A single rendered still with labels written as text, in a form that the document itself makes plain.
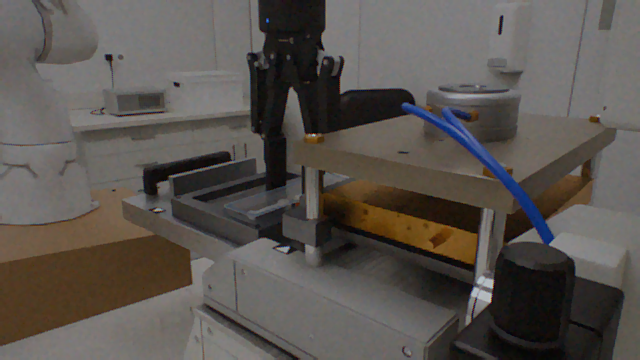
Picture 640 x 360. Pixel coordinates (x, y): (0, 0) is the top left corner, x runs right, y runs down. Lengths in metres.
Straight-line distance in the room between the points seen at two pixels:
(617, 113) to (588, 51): 1.79
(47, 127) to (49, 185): 0.10
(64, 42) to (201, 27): 2.66
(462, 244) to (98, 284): 0.65
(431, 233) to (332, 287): 0.09
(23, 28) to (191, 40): 2.68
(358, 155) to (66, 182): 0.73
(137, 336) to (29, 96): 0.44
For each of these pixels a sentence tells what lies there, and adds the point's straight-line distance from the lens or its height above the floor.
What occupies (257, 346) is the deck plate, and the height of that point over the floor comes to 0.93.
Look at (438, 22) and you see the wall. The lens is 2.41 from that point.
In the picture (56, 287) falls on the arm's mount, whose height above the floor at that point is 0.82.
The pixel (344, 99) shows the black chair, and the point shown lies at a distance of 2.33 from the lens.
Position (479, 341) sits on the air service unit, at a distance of 0.19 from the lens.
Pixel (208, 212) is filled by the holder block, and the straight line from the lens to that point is 0.57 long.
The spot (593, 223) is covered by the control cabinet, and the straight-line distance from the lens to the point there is 0.27.
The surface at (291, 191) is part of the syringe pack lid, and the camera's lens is 0.60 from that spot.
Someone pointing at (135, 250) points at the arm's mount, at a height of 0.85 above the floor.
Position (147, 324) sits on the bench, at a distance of 0.84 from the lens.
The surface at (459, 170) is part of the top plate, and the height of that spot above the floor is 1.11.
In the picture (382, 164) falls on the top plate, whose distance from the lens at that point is 0.34.
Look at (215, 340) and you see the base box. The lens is 0.51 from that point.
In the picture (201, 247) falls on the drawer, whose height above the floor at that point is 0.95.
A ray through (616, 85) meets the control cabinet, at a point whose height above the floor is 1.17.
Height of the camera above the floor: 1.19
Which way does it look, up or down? 17 degrees down
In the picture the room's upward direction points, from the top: straight up
